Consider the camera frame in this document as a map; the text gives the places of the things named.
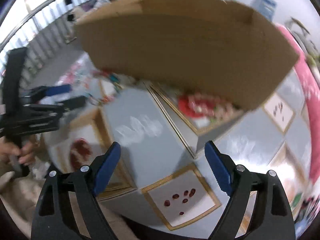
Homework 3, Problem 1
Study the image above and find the person's left hand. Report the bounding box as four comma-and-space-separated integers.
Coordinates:
1, 137, 35, 165

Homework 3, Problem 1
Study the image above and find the beige trouser leg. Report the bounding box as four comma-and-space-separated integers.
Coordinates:
1, 171, 44, 238

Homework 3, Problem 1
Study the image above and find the metal balcony railing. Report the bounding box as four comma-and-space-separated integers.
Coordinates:
1, 0, 73, 83

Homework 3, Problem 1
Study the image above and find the floral fruit-print tablecloth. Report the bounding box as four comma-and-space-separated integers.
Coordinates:
45, 51, 312, 238

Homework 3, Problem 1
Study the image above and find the pink floral blanket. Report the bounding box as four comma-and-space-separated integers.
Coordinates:
276, 24, 320, 183

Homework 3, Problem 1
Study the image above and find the brown cardboard box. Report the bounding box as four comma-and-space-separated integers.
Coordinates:
75, 0, 299, 110

